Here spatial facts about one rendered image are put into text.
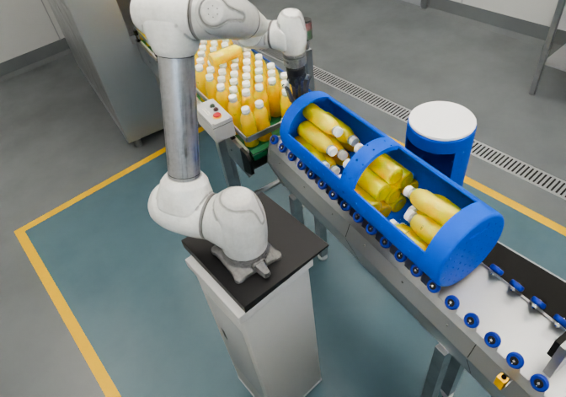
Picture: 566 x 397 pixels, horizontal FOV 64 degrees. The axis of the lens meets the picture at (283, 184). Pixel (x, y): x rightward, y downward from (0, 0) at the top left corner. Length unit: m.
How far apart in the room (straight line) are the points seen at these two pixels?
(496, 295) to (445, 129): 0.73
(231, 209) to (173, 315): 1.49
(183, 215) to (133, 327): 1.45
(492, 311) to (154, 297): 1.92
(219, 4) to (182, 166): 0.50
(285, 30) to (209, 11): 0.59
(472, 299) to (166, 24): 1.22
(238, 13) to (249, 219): 0.57
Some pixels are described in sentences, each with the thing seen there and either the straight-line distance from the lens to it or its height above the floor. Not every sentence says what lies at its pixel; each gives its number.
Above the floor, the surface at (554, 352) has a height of 1.03.
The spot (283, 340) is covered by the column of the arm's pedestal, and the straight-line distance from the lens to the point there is 1.80.
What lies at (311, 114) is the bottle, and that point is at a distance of 1.84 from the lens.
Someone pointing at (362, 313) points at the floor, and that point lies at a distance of 2.58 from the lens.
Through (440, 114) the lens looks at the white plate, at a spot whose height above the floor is 1.04.
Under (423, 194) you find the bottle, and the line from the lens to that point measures 1.50.
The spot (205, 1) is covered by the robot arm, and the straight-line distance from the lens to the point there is 1.16.
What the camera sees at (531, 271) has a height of 0.15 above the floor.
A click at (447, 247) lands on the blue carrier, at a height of 1.19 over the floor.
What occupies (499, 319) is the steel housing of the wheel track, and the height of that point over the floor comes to 0.93.
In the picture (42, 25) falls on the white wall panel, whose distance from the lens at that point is 5.84.
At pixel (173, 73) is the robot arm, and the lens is 1.29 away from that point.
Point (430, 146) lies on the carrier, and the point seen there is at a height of 1.00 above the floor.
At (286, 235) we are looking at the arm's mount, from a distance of 1.60.
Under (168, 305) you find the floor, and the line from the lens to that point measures 2.79.
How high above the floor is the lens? 2.24
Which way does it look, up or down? 44 degrees down
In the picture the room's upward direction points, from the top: 8 degrees counter-clockwise
